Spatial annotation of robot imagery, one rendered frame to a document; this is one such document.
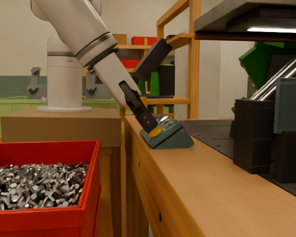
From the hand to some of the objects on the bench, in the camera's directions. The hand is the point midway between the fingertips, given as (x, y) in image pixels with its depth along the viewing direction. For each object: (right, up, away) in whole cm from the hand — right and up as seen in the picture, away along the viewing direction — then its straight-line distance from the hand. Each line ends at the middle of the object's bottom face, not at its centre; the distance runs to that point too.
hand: (146, 120), depth 57 cm
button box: (+4, -8, +7) cm, 12 cm away
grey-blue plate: (+22, -8, -19) cm, 30 cm away
